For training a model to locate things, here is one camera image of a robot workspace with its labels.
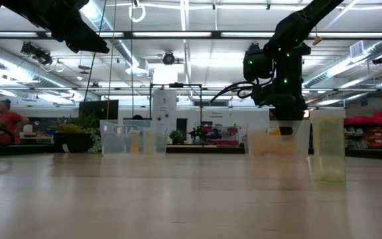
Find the black ceiling projector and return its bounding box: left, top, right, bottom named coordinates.
left=20, top=41, right=54, bottom=66

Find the black monitor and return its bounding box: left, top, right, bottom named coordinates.
left=78, top=99, right=119, bottom=121

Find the small yellow-green medicine bottle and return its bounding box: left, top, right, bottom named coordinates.
left=311, top=108, right=347, bottom=183

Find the small black machine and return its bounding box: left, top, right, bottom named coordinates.
left=188, top=125, right=208, bottom=145

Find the black ceiling camera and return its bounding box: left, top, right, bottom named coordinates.
left=162, top=51, right=176, bottom=66

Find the black metal stand frame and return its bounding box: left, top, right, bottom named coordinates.
left=149, top=82, right=204, bottom=144

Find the orange medicine bottle white cap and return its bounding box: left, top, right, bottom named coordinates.
left=130, top=129, right=141, bottom=155

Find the potted green plant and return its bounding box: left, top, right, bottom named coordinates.
left=52, top=112, right=102, bottom=155

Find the small potted plant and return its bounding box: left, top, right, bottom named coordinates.
left=168, top=128, right=185, bottom=145

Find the clear plastic bin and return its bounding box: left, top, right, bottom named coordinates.
left=99, top=119, right=168, bottom=156
left=245, top=119, right=312, bottom=158

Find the white cable ring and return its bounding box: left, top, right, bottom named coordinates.
left=128, top=2, right=147, bottom=23

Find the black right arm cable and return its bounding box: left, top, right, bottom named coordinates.
left=210, top=80, right=261, bottom=104

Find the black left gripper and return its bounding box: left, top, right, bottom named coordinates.
left=0, top=0, right=110, bottom=54

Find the shelf with red boxes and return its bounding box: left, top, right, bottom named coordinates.
left=202, top=124, right=241, bottom=147

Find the person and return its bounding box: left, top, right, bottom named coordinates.
left=0, top=98, right=30, bottom=146

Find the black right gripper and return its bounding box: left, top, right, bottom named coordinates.
left=252, top=82, right=308, bottom=136

